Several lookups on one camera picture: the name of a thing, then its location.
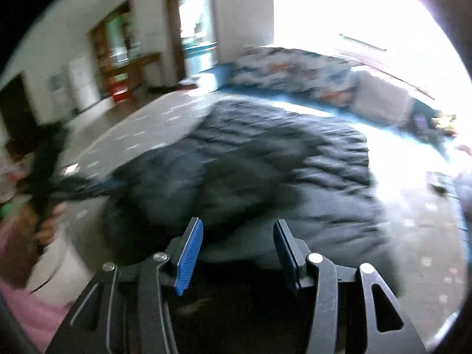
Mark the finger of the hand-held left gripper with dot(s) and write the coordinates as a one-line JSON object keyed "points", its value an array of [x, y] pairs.
{"points": [[88, 190]]}

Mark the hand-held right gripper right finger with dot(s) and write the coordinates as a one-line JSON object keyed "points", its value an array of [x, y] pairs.
{"points": [[285, 258]]}

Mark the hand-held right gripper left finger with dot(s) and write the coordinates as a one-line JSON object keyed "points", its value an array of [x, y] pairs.
{"points": [[190, 258]]}

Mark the black puffer coat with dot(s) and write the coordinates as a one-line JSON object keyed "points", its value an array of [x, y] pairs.
{"points": [[239, 162]]}

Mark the person's left hand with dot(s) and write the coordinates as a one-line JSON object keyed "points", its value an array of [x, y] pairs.
{"points": [[49, 226]]}

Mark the white refrigerator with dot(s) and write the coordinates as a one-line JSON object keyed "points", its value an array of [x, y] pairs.
{"points": [[83, 83]]}

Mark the red plastic stool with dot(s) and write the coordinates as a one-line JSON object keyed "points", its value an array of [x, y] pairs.
{"points": [[121, 90]]}

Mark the grey star quilted mattress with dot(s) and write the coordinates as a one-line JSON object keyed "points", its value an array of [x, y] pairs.
{"points": [[162, 112]]}

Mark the wooden desk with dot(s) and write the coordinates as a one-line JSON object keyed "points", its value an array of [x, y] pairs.
{"points": [[143, 59]]}

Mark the wooden display cabinet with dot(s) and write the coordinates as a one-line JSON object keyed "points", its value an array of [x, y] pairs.
{"points": [[112, 37]]}

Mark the blue bed sheet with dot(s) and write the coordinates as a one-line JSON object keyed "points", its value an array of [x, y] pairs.
{"points": [[295, 99]]}

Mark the blue cabinet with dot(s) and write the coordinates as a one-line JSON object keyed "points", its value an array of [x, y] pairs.
{"points": [[199, 53]]}

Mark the butterfly print pillow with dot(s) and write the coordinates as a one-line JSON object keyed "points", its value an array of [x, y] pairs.
{"points": [[261, 68], [324, 75]]}

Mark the white pillow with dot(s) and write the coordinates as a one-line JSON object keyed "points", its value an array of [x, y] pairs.
{"points": [[383, 97]]}

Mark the brown door frame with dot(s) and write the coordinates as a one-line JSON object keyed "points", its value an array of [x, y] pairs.
{"points": [[171, 25]]}

